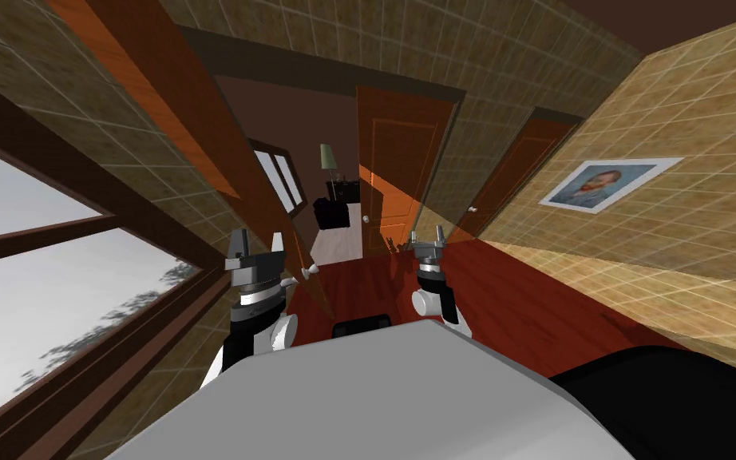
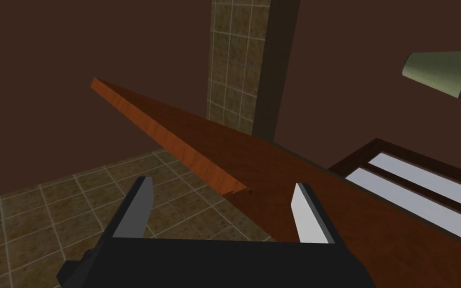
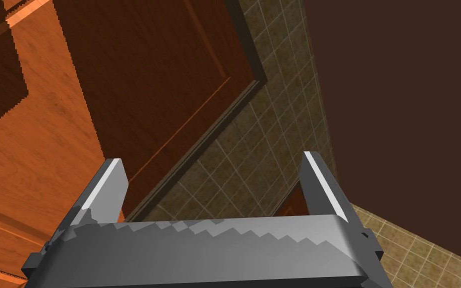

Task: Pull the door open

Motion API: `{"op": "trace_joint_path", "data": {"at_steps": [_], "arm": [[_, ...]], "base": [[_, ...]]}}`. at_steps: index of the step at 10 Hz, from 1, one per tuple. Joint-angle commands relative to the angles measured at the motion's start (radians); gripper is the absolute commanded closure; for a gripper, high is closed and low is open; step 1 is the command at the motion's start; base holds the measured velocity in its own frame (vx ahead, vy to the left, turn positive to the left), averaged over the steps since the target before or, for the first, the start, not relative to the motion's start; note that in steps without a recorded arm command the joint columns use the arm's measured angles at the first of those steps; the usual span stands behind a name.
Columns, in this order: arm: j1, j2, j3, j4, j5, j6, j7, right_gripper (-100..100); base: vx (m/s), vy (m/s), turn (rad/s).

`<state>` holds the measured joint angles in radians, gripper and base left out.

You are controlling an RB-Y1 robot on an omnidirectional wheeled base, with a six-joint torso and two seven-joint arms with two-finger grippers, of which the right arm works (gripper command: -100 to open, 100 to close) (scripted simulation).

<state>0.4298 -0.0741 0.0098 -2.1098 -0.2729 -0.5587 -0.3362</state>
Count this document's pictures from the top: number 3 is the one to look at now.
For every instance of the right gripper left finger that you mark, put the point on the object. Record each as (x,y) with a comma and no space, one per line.
(108,192)

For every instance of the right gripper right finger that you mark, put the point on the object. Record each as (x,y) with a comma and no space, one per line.
(319,192)

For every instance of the orange wooden cupboard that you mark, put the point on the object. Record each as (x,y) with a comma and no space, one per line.
(46,140)

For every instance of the brown wooden cupboard door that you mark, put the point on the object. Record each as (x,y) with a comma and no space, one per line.
(154,80)

